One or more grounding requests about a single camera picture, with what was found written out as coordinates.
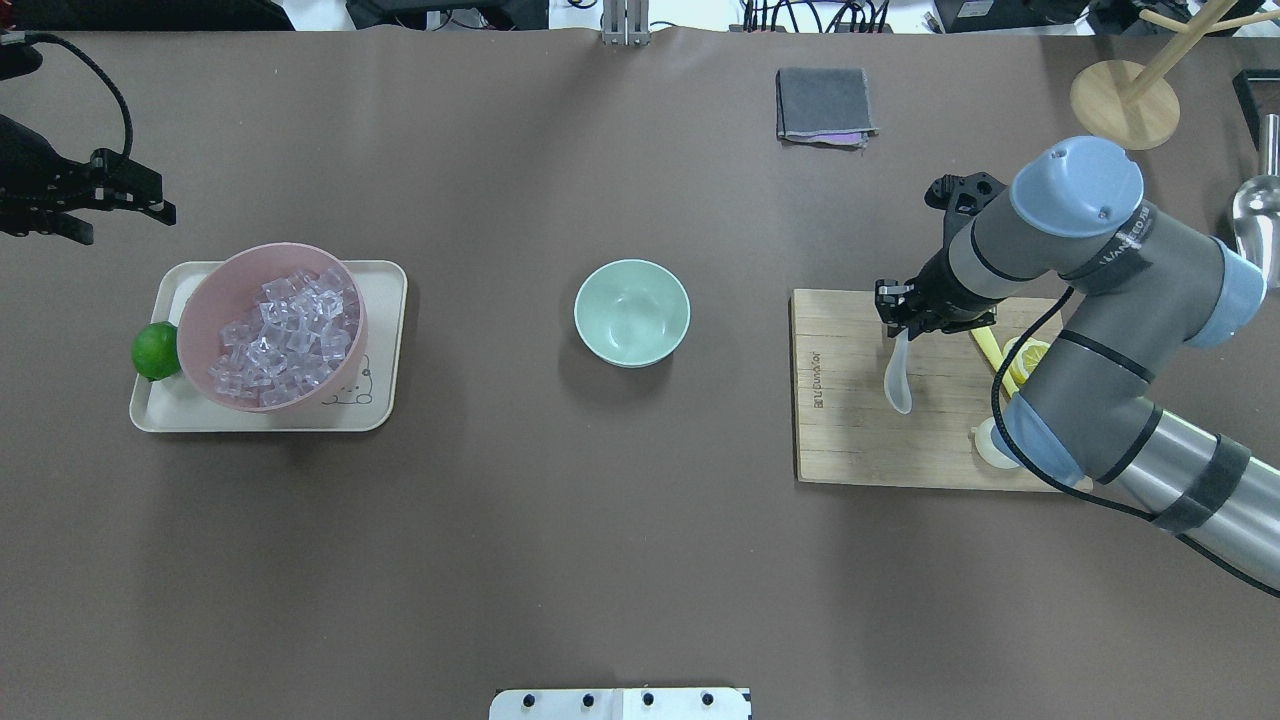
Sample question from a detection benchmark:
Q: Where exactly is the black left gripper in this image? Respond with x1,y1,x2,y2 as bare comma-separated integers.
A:
40,149,177,246

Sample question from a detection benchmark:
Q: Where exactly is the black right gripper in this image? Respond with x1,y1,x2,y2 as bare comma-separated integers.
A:
876,173,1006,338

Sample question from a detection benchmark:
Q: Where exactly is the white ceramic spoon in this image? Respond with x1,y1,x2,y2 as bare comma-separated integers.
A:
882,331,913,415

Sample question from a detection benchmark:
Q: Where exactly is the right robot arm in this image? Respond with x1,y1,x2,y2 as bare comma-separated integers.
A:
876,136,1277,596

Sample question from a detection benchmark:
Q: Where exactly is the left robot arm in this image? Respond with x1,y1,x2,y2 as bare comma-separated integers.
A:
1,31,177,246

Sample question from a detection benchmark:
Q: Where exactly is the yellow spoon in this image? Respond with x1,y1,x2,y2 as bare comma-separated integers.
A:
969,325,1006,375

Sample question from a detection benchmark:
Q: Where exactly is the pink bowl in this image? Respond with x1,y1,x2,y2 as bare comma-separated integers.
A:
178,242,369,414

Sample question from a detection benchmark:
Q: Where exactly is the clear ice cubes pile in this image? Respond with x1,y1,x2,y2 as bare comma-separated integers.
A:
207,265,364,407

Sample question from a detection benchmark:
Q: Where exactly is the mint green bowl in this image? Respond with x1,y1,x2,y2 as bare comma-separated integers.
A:
573,258,692,369

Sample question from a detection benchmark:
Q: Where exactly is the silver metal ice scoop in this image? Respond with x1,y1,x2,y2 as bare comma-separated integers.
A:
1231,114,1279,290

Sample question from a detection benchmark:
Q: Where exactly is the lemon slice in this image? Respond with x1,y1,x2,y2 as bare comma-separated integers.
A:
1002,338,1050,396

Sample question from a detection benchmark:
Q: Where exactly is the white lemon squeezer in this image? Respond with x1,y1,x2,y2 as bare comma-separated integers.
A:
972,416,1021,470

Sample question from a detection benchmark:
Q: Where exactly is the bamboo cutting board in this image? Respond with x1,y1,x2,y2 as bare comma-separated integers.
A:
790,290,1051,492

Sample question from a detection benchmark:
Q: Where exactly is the green lime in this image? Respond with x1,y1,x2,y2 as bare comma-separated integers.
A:
131,322,182,382

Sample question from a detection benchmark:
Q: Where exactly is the grey folded cloth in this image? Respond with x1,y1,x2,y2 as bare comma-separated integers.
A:
774,67,881,149

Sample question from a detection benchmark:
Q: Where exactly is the wooden cup stand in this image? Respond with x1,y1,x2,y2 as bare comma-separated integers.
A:
1069,1,1279,151

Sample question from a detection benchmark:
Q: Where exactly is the beige tray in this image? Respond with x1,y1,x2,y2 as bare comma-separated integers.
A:
129,260,408,433

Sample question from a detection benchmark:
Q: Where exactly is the white control box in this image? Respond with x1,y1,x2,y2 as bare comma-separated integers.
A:
488,685,754,719

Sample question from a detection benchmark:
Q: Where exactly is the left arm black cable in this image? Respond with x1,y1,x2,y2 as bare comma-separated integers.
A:
20,32,134,161

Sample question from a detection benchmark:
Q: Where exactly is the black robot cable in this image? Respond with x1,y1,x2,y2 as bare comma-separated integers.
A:
991,286,1280,600

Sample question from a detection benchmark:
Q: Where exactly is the metal mounting bracket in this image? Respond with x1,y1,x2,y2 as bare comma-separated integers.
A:
598,0,652,47

